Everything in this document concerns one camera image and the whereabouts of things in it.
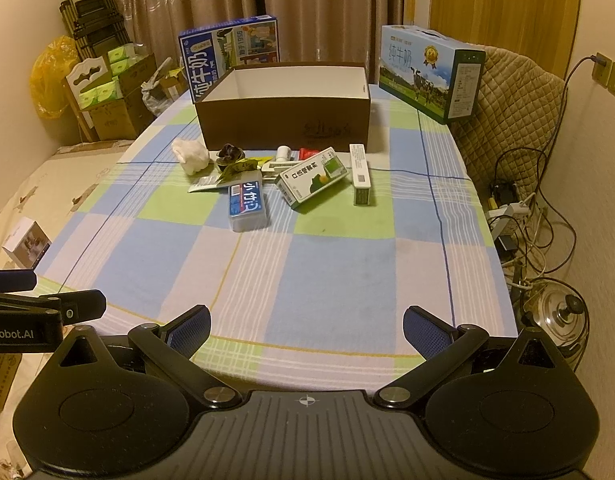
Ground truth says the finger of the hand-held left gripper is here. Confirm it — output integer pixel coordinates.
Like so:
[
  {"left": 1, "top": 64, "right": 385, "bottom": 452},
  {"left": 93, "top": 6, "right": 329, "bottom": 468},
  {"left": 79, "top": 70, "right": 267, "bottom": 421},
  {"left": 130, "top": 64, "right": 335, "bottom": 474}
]
[
  {"left": 0, "top": 288, "right": 107, "bottom": 322},
  {"left": 0, "top": 269, "right": 38, "bottom": 292}
]

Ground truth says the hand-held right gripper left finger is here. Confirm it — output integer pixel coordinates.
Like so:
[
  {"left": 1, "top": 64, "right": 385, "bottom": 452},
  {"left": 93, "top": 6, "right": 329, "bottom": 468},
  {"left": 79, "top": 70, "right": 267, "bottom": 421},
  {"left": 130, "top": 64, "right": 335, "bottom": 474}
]
[{"left": 52, "top": 305, "right": 243, "bottom": 411}]

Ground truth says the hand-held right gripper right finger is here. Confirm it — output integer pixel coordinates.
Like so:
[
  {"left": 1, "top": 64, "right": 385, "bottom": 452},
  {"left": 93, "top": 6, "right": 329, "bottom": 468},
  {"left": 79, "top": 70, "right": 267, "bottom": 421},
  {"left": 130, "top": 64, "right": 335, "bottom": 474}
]
[{"left": 375, "top": 305, "right": 563, "bottom": 411}]

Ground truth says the blue white wipes packet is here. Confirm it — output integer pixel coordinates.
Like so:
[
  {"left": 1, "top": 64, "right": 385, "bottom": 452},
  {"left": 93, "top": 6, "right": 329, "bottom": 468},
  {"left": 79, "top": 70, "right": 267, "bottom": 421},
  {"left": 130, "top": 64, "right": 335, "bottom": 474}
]
[{"left": 228, "top": 180, "right": 269, "bottom": 233}]

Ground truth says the yellow-green packet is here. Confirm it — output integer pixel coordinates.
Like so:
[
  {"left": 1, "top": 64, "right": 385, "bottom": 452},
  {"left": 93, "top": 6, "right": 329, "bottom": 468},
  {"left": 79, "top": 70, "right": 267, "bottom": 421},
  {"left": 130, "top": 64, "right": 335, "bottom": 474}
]
[{"left": 218, "top": 158, "right": 261, "bottom": 183}]

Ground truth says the long white box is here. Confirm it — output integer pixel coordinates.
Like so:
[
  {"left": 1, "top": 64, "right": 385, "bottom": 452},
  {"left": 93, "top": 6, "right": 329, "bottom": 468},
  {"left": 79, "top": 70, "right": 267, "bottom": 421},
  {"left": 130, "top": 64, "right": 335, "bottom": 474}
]
[{"left": 349, "top": 143, "right": 374, "bottom": 207}]

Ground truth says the white cloth ball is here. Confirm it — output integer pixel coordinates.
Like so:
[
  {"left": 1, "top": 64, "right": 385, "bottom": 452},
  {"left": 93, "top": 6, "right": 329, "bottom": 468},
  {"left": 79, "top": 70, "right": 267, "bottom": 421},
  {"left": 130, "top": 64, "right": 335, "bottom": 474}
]
[{"left": 172, "top": 138, "right": 211, "bottom": 176}]

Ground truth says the white plastic holder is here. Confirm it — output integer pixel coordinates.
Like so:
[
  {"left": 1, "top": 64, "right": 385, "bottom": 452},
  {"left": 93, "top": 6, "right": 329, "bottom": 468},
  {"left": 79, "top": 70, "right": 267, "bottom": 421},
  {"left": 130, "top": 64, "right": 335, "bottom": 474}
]
[{"left": 260, "top": 157, "right": 301, "bottom": 176}]

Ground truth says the green and white box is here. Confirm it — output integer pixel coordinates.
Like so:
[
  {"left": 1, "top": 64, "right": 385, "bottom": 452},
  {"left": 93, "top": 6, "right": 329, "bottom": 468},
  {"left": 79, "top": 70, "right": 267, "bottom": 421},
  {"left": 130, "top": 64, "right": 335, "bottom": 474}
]
[{"left": 275, "top": 146, "right": 349, "bottom": 209}]

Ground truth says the brown cardboard box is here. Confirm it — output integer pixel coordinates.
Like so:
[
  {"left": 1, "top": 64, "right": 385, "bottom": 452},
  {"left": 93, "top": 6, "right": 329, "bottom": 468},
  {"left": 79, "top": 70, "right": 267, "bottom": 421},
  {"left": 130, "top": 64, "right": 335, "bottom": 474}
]
[{"left": 194, "top": 61, "right": 372, "bottom": 153}]

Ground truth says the small white photo box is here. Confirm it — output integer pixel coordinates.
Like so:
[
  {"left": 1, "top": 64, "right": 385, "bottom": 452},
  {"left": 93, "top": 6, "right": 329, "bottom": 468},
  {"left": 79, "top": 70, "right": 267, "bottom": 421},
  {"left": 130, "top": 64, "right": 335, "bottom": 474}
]
[{"left": 2, "top": 217, "right": 52, "bottom": 268}]

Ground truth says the tan printed carton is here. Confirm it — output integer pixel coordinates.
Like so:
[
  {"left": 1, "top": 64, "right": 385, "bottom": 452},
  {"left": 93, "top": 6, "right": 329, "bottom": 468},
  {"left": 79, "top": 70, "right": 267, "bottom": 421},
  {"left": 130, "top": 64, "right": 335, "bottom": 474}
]
[{"left": 0, "top": 354, "right": 22, "bottom": 411}]

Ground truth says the beige patterned bed sheet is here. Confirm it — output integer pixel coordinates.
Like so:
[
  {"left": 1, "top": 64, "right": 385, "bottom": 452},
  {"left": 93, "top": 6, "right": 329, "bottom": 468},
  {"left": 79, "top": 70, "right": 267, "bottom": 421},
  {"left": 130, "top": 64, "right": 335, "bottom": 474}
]
[{"left": 0, "top": 142, "right": 133, "bottom": 311}]

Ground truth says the checkered tablecloth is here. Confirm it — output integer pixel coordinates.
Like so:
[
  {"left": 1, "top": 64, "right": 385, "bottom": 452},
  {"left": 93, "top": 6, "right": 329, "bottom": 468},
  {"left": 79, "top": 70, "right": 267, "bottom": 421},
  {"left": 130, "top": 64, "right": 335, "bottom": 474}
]
[{"left": 38, "top": 95, "right": 519, "bottom": 393}]

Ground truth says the steel pot with lid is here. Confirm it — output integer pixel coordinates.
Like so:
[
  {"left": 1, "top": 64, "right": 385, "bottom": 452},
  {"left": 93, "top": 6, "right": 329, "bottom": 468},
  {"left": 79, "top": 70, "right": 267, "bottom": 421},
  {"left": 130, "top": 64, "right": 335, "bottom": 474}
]
[{"left": 522, "top": 280, "right": 591, "bottom": 361}]

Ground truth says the white power strip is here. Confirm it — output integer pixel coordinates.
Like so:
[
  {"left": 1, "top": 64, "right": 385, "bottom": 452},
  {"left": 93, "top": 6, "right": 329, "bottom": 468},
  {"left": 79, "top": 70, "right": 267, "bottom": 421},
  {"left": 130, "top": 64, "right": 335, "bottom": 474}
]
[{"left": 487, "top": 200, "right": 533, "bottom": 221}]

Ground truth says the open cardboard carton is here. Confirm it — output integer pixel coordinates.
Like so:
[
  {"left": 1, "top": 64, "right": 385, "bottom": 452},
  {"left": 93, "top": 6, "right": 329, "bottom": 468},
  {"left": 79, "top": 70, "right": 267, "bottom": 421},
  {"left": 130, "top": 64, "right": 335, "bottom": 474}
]
[{"left": 88, "top": 52, "right": 158, "bottom": 141}]

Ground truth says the yellow plastic bag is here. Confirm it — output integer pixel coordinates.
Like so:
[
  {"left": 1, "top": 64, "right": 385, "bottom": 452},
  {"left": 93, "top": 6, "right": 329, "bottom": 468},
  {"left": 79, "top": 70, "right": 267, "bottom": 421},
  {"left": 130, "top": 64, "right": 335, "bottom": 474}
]
[{"left": 30, "top": 35, "right": 81, "bottom": 120}]

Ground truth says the white carry carton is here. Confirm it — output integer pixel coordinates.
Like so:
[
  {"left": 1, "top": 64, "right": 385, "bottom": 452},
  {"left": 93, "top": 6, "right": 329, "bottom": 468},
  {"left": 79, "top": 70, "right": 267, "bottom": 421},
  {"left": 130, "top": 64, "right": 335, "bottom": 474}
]
[{"left": 64, "top": 56, "right": 113, "bottom": 111}]

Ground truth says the crumpled clear plastic bag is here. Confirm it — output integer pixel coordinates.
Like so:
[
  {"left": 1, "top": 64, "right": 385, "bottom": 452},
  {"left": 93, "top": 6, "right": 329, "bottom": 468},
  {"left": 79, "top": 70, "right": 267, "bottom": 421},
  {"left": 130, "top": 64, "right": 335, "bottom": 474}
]
[{"left": 140, "top": 57, "right": 188, "bottom": 113}]

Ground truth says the quilted chair cover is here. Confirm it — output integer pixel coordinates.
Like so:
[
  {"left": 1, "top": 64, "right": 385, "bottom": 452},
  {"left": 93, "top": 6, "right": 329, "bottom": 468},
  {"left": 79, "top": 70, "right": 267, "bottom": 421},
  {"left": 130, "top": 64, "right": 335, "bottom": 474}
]
[{"left": 450, "top": 45, "right": 565, "bottom": 201}]

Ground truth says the light blue cow milk carton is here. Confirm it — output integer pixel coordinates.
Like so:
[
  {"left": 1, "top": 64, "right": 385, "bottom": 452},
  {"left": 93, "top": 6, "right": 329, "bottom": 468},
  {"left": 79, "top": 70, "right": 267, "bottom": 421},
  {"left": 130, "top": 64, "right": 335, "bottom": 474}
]
[{"left": 377, "top": 24, "right": 487, "bottom": 126}]

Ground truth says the dark blue milk carton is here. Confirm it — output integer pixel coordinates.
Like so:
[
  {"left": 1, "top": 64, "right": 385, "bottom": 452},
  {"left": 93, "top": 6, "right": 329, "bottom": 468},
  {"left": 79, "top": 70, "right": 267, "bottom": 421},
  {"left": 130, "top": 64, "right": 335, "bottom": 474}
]
[{"left": 178, "top": 15, "right": 281, "bottom": 103}]

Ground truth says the tangle of cables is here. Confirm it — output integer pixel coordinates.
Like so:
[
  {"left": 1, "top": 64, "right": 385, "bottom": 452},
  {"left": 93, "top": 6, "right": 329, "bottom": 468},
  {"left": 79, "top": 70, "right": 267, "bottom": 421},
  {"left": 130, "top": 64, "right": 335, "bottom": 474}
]
[{"left": 487, "top": 55, "right": 595, "bottom": 291}]

